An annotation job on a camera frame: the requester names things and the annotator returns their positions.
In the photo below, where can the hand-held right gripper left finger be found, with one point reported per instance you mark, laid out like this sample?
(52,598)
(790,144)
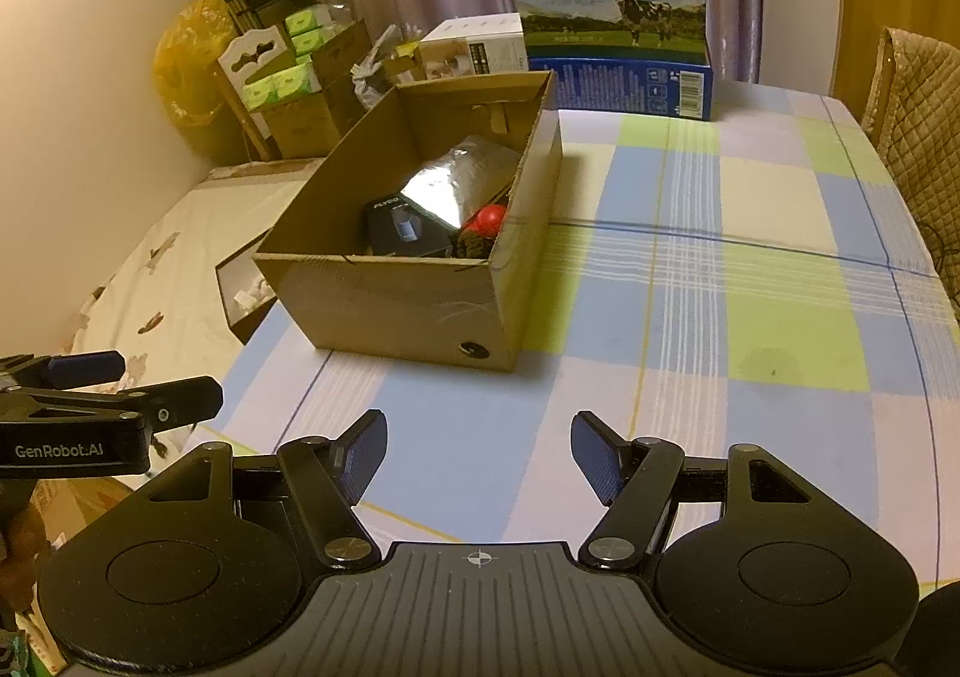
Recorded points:
(361,456)

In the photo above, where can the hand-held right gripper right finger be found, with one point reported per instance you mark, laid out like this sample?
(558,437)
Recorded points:
(600,456)

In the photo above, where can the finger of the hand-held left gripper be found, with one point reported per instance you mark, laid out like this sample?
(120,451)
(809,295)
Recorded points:
(82,368)
(150,403)

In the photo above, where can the brown cardboard box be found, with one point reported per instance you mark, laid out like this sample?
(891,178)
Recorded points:
(390,309)

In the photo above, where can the black product box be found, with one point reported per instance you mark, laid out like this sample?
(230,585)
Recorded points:
(405,227)

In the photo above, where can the red toy figurine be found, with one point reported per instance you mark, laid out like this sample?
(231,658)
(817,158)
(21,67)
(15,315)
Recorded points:
(489,219)

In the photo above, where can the silver foil bag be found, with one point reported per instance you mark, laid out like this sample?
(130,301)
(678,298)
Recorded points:
(465,178)

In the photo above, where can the person's left hand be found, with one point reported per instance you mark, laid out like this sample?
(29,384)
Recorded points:
(21,557)

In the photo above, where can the leaf print bed sheet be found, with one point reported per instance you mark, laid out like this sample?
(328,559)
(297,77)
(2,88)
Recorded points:
(165,272)

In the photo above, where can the shallow brown box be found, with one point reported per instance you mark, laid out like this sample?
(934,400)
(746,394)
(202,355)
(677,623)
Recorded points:
(244,294)

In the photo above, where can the yellow plastic bag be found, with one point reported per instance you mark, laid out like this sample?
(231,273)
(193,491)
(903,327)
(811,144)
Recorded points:
(187,69)

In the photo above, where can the small brown carton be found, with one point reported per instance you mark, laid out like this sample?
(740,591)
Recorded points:
(315,114)

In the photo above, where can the wooden tissue rack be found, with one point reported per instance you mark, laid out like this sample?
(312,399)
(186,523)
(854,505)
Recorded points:
(240,58)

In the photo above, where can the dark blue box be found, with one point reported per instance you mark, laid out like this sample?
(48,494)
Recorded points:
(622,84)

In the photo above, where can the crumpled grey bag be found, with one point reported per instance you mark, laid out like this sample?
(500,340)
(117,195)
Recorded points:
(375,77)

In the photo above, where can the white appliance box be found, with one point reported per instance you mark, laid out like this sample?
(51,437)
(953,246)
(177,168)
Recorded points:
(472,47)

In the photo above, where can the quilted beige chair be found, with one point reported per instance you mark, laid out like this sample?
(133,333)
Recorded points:
(922,122)

